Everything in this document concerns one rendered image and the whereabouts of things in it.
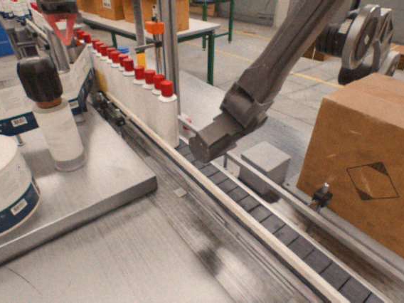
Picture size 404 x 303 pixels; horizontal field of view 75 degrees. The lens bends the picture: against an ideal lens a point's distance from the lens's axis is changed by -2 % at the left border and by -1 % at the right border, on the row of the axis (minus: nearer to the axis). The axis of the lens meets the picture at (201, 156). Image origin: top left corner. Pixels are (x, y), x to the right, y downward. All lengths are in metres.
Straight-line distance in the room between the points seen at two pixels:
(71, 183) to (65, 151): 0.09
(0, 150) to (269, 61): 0.58
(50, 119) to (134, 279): 0.42
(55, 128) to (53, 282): 0.35
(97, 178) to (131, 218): 0.15
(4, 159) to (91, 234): 0.25
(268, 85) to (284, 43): 0.07
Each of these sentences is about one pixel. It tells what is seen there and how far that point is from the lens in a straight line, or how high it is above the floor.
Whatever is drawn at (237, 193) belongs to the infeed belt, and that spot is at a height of 0.88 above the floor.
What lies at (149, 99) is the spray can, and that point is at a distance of 0.85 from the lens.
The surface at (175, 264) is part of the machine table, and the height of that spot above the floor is 0.83.
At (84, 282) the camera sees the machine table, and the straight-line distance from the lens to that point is 0.65.
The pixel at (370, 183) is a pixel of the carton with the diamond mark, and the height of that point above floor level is 0.98.
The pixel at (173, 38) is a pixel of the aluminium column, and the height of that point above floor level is 1.13.
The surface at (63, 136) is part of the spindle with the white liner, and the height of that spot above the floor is 0.99.
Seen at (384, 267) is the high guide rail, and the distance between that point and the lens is 0.55.
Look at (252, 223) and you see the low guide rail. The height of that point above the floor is 0.91.
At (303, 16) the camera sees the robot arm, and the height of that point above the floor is 1.29.
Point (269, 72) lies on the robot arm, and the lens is 0.46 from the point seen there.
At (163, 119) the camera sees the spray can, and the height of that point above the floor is 0.98.
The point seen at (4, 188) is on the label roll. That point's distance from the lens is 0.68.
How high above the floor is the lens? 1.37
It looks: 38 degrees down
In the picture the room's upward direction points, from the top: straight up
